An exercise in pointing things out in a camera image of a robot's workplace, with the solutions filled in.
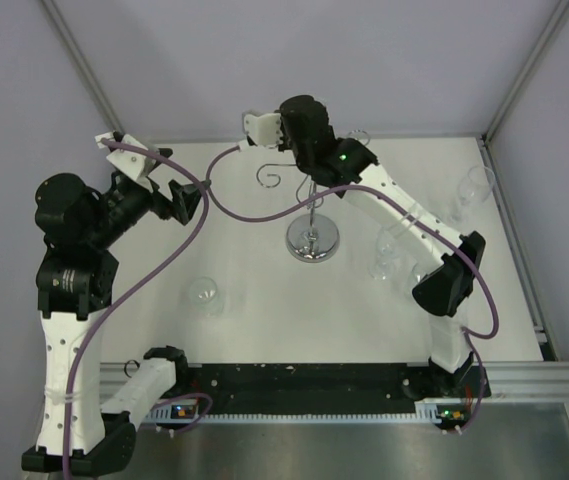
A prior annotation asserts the tall clear wine glass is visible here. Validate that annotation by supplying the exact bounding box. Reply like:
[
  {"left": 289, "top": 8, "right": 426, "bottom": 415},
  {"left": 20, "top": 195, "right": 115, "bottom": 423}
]
[{"left": 449, "top": 165, "right": 495, "bottom": 224}]

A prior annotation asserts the left controller board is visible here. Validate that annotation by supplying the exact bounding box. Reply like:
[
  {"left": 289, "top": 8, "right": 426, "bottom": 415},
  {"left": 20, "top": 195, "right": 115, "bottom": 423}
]
[{"left": 142, "top": 397, "right": 204, "bottom": 425}]

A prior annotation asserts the clear ribbed glass tumbler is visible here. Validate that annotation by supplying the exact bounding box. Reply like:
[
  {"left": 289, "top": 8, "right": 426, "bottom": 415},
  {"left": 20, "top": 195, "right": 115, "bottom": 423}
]
[{"left": 187, "top": 277, "right": 224, "bottom": 317}]

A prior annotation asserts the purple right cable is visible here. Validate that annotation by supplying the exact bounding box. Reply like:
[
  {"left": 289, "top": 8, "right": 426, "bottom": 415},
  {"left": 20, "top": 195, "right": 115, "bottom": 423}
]
[{"left": 205, "top": 142, "right": 503, "bottom": 436}]

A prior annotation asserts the purple cable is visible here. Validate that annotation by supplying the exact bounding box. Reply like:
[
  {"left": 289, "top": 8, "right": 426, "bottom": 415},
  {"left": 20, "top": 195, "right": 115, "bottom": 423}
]
[
  {"left": 205, "top": 142, "right": 503, "bottom": 436},
  {"left": 61, "top": 138, "right": 214, "bottom": 480}
]

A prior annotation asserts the right controller board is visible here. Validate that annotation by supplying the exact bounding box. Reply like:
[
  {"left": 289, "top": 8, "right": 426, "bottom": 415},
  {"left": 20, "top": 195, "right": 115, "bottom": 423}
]
[{"left": 414, "top": 398, "right": 473, "bottom": 429}]

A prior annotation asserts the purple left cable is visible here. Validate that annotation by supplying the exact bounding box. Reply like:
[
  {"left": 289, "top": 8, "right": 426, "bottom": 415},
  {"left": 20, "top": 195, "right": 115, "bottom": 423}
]
[{"left": 61, "top": 138, "right": 214, "bottom": 480}]

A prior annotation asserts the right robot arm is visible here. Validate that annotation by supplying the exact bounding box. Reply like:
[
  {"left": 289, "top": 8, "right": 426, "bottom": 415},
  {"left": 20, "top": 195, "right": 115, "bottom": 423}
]
[{"left": 277, "top": 95, "right": 486, "bottom": 396}]

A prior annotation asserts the chrome wine glass rack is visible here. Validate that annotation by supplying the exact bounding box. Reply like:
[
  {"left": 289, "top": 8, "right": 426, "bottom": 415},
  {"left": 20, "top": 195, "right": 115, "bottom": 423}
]
[{"left": 256, "top": 128, "right": 370, "bottom": 264}]

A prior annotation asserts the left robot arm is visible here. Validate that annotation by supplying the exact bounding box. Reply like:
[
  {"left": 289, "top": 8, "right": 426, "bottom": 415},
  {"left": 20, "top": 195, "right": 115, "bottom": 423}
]
[{"left": 21, "top": 140, "right": 208, "bottom": 479}]

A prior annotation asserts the aluminium frame rail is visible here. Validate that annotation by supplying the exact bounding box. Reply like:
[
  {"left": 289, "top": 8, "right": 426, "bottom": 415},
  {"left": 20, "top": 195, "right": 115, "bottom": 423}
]
[{"left": 99, "top": 361, "right": 569, "bottom": 404}]

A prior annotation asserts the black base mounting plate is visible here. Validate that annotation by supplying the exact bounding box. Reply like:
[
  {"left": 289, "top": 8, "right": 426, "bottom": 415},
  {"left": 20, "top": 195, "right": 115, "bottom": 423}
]
[{"left": 177, "top": 363, "right": 480, "bottom": 415}]

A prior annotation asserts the controller board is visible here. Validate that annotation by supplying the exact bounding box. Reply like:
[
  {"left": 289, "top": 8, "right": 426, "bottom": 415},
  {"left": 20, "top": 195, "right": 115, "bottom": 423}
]
[
  {"left": 414, "top": 398, "right": 473, "bottom": 429},
  {"left": 142, "top": 397, "right": 204, "bottom": 425}
]

